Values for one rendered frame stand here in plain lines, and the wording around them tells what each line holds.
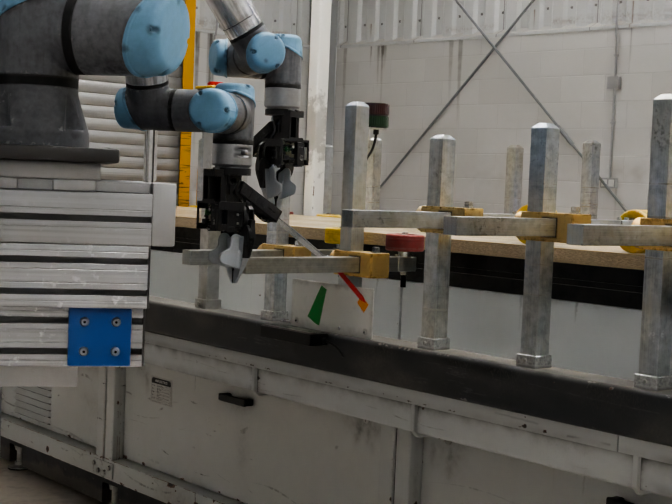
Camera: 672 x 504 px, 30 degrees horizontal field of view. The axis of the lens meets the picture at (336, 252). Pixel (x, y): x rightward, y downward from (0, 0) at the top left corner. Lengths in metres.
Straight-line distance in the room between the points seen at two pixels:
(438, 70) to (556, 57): 1.35
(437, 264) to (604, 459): 0.49
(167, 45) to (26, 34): 0.20
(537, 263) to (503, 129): 9.25
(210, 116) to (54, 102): 0.44
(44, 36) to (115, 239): 0.30
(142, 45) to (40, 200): 0.26
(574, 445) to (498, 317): 0.45
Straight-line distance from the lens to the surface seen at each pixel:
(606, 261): 2.36
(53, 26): 1.80
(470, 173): 11.63
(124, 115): 2.25
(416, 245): 2.57
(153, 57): 1.76
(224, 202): 2.27
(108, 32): 1.76
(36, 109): 1.79
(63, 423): 4.13
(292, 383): 2.74
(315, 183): 4.17
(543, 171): 2.18
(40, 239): 1.79
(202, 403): 3.44
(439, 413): 2.41
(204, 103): 2.18
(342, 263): 2.48
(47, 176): 1.79
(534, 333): 2.20
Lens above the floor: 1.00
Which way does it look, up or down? 3 degrees down
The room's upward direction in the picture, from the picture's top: 2 degrees clockwise
